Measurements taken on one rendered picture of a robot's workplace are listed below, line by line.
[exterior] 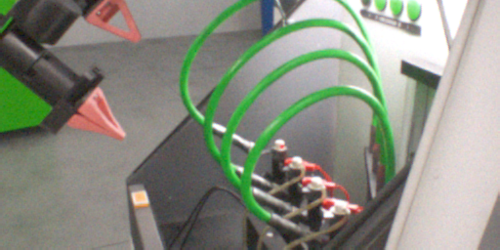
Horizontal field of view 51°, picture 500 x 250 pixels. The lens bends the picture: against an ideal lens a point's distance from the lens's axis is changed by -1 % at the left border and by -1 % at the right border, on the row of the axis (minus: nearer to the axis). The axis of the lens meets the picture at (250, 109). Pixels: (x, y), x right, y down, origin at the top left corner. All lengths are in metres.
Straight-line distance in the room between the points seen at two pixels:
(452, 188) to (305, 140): 0.80
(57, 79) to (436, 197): 0.49
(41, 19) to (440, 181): 0.52
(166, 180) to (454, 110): 0.83
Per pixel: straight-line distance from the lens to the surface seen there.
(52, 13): 0.73
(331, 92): 0.71
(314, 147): 1.40
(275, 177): 1.00
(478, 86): 0.61
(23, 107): 4.28
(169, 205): 1.34
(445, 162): 0.63
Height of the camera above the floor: 1.53
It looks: 19 degrees down
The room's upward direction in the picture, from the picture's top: straight up
